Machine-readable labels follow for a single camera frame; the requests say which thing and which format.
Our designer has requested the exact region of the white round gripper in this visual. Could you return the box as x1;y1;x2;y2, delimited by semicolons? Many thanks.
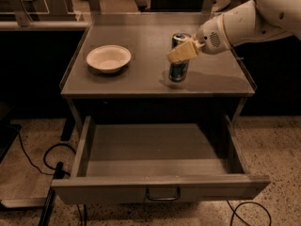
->
166;15;231;63

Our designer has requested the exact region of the redbull can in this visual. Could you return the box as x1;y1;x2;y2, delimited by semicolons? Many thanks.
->
168;33;191;83

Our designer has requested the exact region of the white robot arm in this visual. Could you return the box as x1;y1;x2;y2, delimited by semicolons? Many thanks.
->
167;0;301;63

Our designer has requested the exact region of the open grey top drawer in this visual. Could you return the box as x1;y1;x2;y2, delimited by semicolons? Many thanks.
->
52;117;270;204

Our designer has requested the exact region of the white paper bowl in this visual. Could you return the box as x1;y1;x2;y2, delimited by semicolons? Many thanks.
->
87;45;132;73

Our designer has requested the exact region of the dark object left edge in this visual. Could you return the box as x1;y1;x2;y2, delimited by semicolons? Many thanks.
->
0;102;22;163

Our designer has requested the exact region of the black power strip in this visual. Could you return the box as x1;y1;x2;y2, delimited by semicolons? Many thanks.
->
39;162;64;226

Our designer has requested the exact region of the black drawer handle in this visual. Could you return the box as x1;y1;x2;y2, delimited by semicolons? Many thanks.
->
146;187;181;202

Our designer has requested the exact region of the black cable right floor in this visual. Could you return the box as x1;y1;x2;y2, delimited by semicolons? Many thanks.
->
226;200;273;226

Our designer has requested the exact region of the black cable floor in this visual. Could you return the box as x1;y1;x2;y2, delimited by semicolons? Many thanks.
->
12;124;78;177
226;200;273;226

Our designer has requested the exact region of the black cable left floor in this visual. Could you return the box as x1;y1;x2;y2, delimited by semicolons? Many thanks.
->
12;124;78;177

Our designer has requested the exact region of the white horizontal rail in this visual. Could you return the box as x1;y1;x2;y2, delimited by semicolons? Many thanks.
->
0;21;89;31

